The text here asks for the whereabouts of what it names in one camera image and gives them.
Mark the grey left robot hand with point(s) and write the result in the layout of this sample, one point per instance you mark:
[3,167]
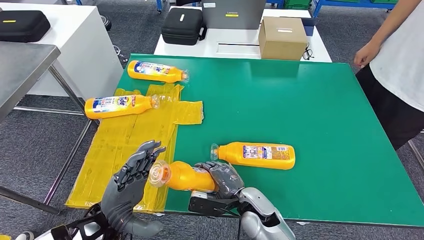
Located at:
[126,195]

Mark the dark blue notebook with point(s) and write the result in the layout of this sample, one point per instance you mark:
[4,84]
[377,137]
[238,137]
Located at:
[311,27]

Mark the grey Lenovo laptop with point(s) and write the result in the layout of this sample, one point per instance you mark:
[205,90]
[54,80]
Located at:
[232,20]

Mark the black eyeglasses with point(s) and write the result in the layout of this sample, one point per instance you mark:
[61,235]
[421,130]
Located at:
[305,54]

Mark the orange Tide detergent bottle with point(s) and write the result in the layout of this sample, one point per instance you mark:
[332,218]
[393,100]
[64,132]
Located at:
[150,72]
[188,179]
[232,155]
[112,107]

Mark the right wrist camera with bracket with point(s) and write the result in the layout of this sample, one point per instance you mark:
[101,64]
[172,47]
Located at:
[205,205]

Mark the white table with slot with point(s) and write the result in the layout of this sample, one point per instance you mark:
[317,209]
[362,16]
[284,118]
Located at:
[198,50]

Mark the white shoe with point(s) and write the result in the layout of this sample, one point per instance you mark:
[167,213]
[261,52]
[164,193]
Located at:
[24,236]

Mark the blue metal leg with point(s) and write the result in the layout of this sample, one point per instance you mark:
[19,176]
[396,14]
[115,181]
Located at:
[159,6]

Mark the blue metal frame cart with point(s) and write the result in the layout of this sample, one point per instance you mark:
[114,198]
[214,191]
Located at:
[331,3]

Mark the green plastic crate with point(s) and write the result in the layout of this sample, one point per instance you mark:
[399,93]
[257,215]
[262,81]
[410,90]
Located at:
[298,4]

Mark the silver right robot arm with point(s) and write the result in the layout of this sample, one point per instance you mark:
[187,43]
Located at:
[258,218]

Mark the black case with white label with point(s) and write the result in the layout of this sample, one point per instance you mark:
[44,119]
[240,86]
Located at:
[181,29]

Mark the white desk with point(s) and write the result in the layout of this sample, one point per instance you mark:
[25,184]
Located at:
[79,52]

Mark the stainless steel table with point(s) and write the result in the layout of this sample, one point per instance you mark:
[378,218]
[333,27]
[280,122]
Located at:
[20,69]

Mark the black case with yellow stripe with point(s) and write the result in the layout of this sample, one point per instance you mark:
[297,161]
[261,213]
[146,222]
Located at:
[20,29]

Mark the person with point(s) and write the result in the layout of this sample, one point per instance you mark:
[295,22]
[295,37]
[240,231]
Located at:
[404,73]

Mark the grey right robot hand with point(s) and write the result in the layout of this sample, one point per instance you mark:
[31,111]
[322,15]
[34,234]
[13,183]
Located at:
[228,182]

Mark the yellow taped plastic sheet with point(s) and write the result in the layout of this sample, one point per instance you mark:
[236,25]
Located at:
[132,139]

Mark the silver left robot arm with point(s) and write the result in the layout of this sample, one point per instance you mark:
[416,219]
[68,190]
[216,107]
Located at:
[76,233]

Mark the person's right hand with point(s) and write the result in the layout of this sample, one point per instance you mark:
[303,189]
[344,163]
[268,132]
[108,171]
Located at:
[366,55]

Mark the brown cardboard box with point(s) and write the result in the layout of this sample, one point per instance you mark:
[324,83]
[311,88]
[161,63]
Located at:
[281,42]

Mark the person's right forearm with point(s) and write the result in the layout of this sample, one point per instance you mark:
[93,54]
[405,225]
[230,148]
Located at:
[391,23]

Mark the steel desk frame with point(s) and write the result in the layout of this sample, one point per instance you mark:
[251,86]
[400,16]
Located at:
[418,155]

